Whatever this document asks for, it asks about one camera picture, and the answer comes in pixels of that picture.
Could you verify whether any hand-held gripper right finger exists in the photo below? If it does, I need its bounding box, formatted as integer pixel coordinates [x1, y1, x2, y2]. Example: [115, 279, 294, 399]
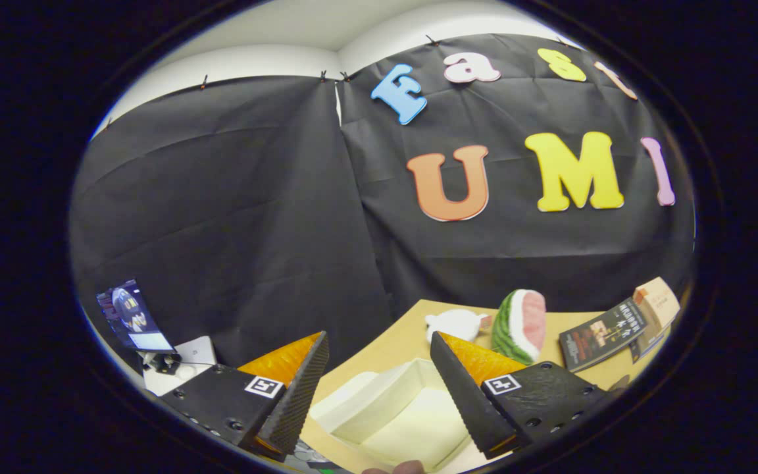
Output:
[430, 331, 615, 460]

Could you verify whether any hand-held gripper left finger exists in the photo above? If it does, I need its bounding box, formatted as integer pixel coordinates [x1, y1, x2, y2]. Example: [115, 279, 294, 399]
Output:
[157, 330, 330, 463]

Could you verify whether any cream fabric storage box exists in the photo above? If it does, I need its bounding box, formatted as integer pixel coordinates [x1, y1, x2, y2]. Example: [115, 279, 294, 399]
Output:
[326, 359, 480, 472]

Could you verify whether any white plush toy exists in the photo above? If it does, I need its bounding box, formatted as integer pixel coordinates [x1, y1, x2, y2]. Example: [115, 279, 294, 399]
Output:
[425, 308, 493, 344]

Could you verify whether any watermelon slice plush toy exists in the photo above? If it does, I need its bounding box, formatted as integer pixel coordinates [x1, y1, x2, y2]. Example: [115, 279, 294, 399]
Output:
[491, 288, 547, 366]

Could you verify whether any white paper sheet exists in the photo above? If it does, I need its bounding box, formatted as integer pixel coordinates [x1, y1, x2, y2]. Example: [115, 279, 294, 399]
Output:
[142, 336, 217, 396]

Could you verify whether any black cover book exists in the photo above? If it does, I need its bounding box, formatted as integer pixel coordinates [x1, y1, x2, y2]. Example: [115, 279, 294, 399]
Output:
[558, 298, 649, 373]

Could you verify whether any black backdrop cloth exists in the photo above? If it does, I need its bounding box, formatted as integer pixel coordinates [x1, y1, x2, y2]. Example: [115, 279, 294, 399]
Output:
[70, 33, 695, 369]

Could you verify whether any blue cover book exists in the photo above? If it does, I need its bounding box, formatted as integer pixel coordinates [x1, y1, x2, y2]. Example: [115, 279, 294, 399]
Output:
[629, 332, 666, 363]

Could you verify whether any lit computer screen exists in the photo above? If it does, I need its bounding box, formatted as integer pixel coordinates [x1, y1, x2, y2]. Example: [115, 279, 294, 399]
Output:
[96, 279, 176, 354]

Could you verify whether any thick cream book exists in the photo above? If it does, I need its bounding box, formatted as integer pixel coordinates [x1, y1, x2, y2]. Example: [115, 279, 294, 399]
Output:
[642, 321, 674, 350]

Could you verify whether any beige paperback book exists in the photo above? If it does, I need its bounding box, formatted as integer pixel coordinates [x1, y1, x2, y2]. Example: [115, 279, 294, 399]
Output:
[632, 276, 681, 331]

